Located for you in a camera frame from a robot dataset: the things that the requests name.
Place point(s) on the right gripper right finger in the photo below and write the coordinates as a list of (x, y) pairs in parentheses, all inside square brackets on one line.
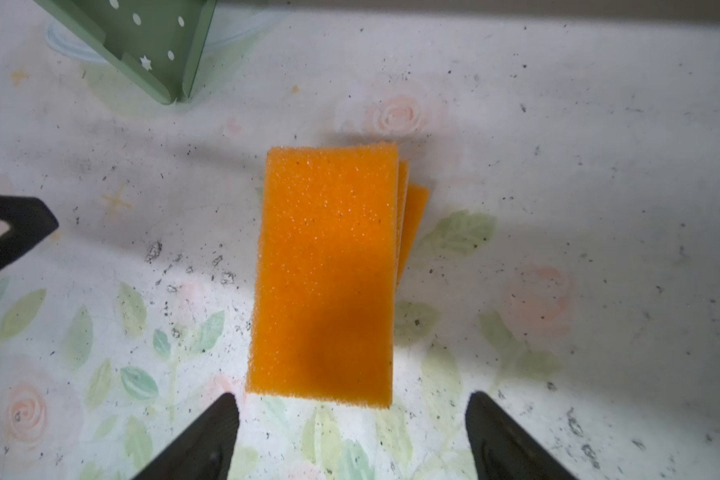
[(502, 449)]

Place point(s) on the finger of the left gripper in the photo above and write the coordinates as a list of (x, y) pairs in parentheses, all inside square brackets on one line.
[(29, 222)]

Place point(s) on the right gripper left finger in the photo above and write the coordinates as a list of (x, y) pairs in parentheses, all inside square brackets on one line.
[(204, 450)]

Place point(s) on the orange scrub sponge top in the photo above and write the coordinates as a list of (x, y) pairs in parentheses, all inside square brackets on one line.
[(326, 275)]

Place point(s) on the orange scrub sponge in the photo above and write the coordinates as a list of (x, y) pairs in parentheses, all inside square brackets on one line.
[(326, 275), (415, 204), (402, 186)]

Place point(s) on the orange scrub sponge bottom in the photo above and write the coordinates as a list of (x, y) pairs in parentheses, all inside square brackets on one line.
[(402, 186)]

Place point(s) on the light green wooden shelf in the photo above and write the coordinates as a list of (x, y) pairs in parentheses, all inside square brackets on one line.
[(155, 44)]

